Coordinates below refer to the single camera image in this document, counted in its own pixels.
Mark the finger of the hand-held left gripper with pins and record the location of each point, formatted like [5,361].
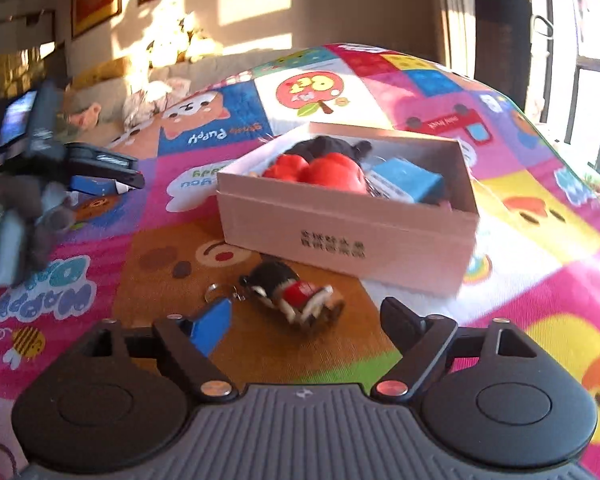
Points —
[105,164]
[92,186]

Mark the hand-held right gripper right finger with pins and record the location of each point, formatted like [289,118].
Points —
[397,320]

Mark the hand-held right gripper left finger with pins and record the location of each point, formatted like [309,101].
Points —
[212,327]

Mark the pale cardboard box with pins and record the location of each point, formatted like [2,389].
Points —
[330,230]

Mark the blue and white tissue packet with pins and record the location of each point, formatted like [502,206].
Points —
[405,180]

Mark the orange plastic toy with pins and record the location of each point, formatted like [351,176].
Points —
[330,170]

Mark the black plush toy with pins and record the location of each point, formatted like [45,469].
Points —
[325,145]

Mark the crumpled white cloth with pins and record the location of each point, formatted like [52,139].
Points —
[150,100]

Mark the yellow cushion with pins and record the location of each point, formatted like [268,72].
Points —
[100,74]

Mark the white plush toy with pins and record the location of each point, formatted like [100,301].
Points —
[180,40]

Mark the beige sofa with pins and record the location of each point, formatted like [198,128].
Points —
[240,62]

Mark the colourful printed cartoon mat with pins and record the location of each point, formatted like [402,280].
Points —
[330,90]

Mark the beige curtain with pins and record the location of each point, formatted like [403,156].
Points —
[452,10]

